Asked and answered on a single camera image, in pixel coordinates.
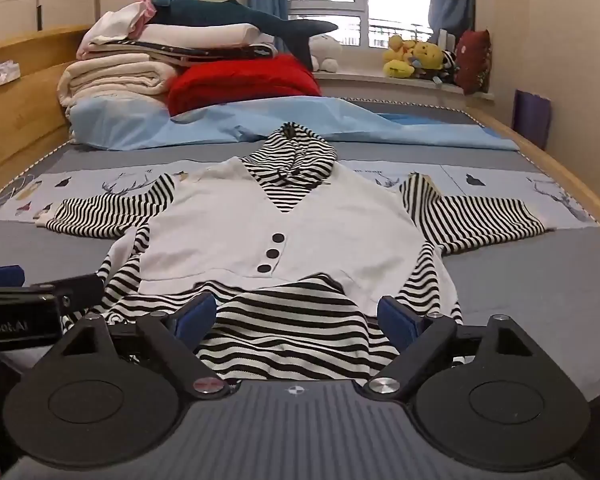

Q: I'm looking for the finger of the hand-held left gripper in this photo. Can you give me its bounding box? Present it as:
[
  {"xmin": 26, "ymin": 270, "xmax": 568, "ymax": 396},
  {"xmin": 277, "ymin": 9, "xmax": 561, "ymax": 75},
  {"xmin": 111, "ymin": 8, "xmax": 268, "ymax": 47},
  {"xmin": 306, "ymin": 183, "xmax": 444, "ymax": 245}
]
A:
[
  {"xmin": 0, "ymin": 265, "xmax": 26, "ymax": 289},
  {"xmin": 45, "ymin": 273, "xmax": 107, "ymax": 312}
]

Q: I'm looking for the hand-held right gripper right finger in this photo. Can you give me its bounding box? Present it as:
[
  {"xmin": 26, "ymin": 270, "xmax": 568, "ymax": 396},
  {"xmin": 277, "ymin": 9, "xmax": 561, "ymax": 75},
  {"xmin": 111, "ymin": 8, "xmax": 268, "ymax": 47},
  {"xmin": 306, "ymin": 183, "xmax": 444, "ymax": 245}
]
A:
[{"xmin": 364, "ymin": 296, "xmax": 546, "ymax": 401}]

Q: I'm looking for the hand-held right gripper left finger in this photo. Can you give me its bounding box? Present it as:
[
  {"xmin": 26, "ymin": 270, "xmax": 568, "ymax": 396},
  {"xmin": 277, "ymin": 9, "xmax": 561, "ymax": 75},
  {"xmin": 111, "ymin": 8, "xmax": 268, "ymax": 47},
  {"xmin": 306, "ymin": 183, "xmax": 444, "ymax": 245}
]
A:
[{"xmin": 50, "ymin": 292, "xmax": 231, "ymax": 401}]

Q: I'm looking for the striped white hooded top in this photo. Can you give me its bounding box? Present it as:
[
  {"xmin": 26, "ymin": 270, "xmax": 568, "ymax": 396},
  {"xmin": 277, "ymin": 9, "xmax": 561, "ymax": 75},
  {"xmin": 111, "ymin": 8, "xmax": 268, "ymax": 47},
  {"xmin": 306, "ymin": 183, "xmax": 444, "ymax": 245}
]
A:
[{"xmin": 36, "ymin": 121, "xmax": 553, "ymax": 393}]

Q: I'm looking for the grey printed bed sheet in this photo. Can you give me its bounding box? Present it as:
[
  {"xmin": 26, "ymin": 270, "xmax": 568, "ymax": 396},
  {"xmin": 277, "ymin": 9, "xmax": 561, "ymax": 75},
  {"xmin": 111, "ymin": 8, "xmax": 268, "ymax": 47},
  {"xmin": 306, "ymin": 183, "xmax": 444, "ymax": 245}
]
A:
[{"xmin": 0, "ymin": 95, "xmax": 600, "ymax": 411}]

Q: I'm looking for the light blue duvet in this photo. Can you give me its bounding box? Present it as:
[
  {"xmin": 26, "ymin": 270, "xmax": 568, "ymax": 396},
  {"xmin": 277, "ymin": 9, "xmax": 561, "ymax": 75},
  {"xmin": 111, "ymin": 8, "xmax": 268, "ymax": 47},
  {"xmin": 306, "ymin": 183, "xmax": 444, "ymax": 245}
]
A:
[{"xmin": 69, "ymin": 95, "xmax": 521, "ymax": 153}]

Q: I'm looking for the cream folded blanket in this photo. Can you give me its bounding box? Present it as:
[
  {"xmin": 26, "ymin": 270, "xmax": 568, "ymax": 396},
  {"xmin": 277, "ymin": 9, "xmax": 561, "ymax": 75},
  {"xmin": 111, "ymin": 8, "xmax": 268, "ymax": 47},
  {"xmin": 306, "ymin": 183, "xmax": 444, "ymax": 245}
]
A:
[{"xmin": 57, "ymin": 57, "xmax": 181, "ymax": 108}]

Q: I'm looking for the red blanket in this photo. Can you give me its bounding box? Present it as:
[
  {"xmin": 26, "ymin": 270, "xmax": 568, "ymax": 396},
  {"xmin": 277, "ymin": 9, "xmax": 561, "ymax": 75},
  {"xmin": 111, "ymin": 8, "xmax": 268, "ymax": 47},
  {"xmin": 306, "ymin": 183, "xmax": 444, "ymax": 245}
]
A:
[{"xmin": 167, "ymin": 54, "xmax": 323, "ymax": 117}]

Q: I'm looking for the purple box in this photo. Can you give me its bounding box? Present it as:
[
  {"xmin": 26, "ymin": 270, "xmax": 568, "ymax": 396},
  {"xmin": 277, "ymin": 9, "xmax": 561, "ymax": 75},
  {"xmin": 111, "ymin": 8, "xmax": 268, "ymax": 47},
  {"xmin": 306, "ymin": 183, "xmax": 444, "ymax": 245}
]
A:
[{"xmin": 511, "ymin": 89, "xmax": 552, "ymax": 150}]

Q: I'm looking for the black and white plush toy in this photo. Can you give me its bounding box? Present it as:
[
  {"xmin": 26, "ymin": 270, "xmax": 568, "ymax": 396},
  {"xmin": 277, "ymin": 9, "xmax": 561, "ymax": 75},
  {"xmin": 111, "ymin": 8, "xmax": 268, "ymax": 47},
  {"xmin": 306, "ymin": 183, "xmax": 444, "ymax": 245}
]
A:
[{"xmin": 437, "ymin": 50, "xmax": 461, "ymax": 84}]

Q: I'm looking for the yellow plush toy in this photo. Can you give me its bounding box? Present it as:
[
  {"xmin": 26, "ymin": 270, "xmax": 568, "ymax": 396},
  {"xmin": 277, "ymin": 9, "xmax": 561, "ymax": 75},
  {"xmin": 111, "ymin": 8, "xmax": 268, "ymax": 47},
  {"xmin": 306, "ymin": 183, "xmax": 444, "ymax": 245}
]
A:
[
  {"xmin": 382, "ymin": 35, "xmax": 417, "ymax": 78},
  {"xmin": 410, "ymin": 40, "xmax": 443, "ymax": 75}
]

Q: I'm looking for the dark striped folded blanket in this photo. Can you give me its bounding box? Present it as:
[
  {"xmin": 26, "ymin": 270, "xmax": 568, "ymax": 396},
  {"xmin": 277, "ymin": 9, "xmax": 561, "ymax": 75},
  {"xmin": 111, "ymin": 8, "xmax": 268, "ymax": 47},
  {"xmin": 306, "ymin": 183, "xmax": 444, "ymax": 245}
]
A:
[{"xmin": 80, "ymin": 39, "xmax": 281, "ymax": 68}]

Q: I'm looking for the pink and white cloth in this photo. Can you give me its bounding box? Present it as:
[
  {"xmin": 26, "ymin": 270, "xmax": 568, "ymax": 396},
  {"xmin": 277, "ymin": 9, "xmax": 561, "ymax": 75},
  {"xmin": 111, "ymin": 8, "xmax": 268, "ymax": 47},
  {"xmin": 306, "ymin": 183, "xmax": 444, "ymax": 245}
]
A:
[{"xmin": 77, "ymin": 0, "xmax": 158, "ymax": 56}]

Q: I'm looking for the red cushion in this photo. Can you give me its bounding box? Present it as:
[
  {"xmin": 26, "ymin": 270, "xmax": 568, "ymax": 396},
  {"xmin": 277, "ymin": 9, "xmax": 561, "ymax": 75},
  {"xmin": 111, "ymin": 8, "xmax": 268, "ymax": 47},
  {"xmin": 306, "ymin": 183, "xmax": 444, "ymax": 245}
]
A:
[{"xmin": 454, "ymin": 29, "xmax": 492, "ymax": 96}]

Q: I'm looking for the white folded quilt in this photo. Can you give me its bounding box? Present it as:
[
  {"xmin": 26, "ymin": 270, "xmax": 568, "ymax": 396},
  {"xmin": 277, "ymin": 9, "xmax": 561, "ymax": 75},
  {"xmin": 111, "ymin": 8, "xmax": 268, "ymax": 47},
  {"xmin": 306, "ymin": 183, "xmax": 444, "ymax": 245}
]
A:
[{"xmin": 140, "ymin": 22, "xmax": 261, "ymax": 51}]

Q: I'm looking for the dark teal garment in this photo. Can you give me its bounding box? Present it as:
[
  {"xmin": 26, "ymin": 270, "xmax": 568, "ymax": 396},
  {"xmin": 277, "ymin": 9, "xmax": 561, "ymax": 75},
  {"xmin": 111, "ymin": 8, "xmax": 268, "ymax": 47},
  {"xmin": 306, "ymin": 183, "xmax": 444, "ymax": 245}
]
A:
[{"xmin": 147, "ymin": 0, "xmax": 340, "ymax": 68}]

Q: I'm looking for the wooden bed frame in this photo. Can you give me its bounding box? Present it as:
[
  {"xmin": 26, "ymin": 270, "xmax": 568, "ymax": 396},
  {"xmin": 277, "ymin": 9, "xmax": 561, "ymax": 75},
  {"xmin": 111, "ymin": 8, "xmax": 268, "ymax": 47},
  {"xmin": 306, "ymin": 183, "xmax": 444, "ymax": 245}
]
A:
[{"xmin": 0, "ymin": 25, "xmax": 600, "ymax": 246}]

